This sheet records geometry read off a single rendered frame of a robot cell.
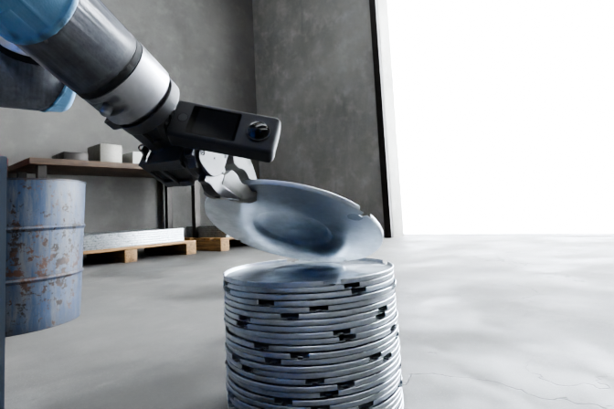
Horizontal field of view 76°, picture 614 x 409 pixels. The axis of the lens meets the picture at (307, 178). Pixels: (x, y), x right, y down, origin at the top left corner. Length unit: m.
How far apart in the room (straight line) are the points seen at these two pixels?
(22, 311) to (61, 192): 0.38
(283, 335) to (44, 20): 0.45
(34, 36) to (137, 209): 4.39
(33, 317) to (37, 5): 1.28
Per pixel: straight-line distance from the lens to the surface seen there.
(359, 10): 5.13
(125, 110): 0.41
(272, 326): 0.61
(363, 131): 4.68
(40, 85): 0.90
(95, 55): 0.39
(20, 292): 1.54
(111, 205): 4.62
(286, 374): 0.60
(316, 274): 0.64
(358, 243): 0.65
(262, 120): 0.43
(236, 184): 0.51
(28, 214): 1.52
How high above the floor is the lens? 0.33
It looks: 5 degrees up
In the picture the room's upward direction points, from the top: 3 degrees counter-clockwise
